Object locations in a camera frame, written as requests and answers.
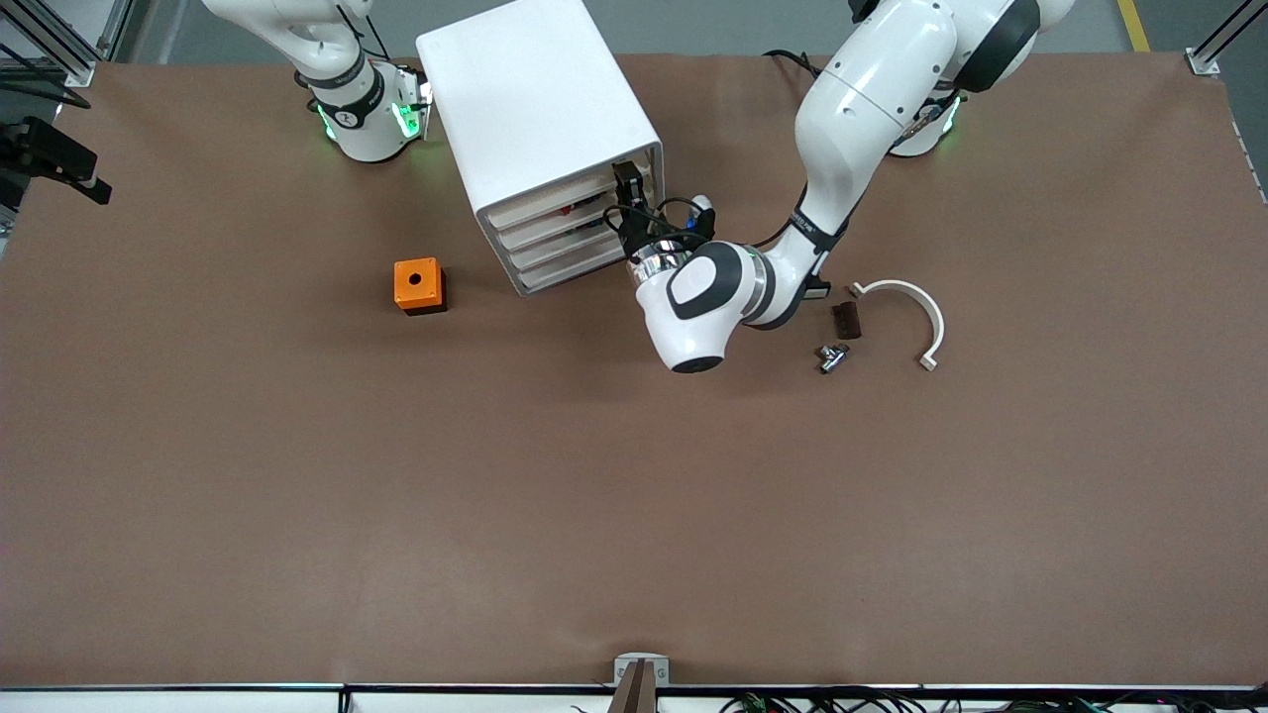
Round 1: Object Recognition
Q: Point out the orange box with hole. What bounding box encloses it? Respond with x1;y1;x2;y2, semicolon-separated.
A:
393;257;448;316

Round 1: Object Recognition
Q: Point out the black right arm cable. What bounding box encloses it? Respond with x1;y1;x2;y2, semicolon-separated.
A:
0;79;92;110

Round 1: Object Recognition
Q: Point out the aluminium frame post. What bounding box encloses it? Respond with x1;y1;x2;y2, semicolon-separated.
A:
1186;0;1268;77
0;0;135;88

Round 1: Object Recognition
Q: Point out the black left base cable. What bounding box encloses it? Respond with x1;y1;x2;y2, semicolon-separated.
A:
763;48;825;82

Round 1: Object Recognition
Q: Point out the black base cable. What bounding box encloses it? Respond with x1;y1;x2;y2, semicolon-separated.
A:
337;0;392;60
763;48;825;82

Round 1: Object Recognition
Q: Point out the black right base cable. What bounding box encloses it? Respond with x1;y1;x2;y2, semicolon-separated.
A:
337;0;392;60

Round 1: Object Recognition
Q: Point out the white curved bracket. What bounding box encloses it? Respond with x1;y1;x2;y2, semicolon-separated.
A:
849;279;946;372

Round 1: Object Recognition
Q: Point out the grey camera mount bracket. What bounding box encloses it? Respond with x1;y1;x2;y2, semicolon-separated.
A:
609;652;671;713

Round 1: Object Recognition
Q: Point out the white table edge rail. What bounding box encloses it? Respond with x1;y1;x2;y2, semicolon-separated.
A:
0;681;1268;713

